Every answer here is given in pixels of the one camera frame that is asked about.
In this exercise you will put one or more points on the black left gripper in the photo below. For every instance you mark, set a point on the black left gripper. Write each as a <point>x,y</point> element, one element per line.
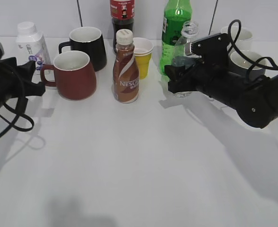
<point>10,71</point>

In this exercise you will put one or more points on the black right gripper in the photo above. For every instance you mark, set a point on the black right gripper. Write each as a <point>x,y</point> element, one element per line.
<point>209,74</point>

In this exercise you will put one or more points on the dark red mug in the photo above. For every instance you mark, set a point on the dark red mug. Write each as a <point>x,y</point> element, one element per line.
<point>72,74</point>

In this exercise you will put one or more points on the clear water bottle green label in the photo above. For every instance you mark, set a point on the clear water bottle green label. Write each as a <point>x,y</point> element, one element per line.
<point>189,33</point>

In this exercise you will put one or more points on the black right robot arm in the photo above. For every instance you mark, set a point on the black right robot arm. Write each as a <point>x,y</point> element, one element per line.
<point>255,101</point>

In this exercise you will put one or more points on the dark grey mug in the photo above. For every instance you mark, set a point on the dark grey mug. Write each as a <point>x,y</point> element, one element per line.
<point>240,66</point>

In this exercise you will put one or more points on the white mug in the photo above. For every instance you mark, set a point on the white mug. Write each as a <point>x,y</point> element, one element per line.
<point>244,40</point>

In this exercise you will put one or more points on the black mug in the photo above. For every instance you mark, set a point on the black mug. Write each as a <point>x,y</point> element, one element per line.
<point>89,40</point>

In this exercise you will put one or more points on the white yogurt drink bottle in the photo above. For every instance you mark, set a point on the white yogurt drink bottle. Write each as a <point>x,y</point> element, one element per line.
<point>31,46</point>

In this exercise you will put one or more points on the yellow paper cup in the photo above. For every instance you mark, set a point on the yellow paper cup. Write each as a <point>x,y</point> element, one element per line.
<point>143,64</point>

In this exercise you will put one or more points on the white paper cup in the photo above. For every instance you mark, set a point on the white paper cup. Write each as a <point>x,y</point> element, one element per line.
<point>143,46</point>

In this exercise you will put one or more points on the brown Nescafe coffee bottle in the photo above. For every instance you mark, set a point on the brown Nescafe coffee bottle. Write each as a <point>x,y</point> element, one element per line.
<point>125,70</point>

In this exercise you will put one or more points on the green soda bottle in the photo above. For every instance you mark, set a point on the green soda bottle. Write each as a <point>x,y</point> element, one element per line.
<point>176,13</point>

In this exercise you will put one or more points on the dark cola bottle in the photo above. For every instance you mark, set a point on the dark cola bottle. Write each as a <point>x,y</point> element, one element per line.
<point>122,13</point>

